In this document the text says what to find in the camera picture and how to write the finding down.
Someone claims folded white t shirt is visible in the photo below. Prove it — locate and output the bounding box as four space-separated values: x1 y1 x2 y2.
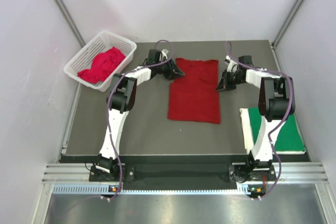
239 108 307 156

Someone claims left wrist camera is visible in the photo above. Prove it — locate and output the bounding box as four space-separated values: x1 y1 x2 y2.
160 49 169 62

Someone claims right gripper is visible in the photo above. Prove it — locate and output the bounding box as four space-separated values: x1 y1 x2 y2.
216 69 245 92

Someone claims pink red t shirt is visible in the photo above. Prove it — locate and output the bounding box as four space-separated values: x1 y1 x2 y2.
77 47 125 84

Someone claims white plastic basket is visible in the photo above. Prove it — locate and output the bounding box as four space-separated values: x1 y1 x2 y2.
64 31 137 92

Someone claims folded green t shirt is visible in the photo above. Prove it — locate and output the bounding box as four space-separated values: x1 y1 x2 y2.
248 106 306 154

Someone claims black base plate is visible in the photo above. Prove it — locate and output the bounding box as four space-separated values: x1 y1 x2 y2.
61 154 289 189

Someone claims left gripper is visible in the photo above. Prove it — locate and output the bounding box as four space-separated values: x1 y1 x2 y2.
155 58 184 80

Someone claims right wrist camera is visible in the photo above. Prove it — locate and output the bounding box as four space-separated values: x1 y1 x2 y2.
225 55 239 73

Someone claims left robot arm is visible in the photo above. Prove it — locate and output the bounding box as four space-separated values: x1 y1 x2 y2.
90 49 185 180

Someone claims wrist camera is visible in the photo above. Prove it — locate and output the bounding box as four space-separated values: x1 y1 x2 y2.
225 55 239 73
160 49 169 62

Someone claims grey slotted cable duct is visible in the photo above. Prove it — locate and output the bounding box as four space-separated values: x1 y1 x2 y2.
52 184 250 195

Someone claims dark red t shirt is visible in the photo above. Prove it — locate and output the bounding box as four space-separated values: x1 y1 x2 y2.
167 58 221 124

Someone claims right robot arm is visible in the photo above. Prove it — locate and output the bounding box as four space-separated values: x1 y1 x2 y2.
216 56 295 183

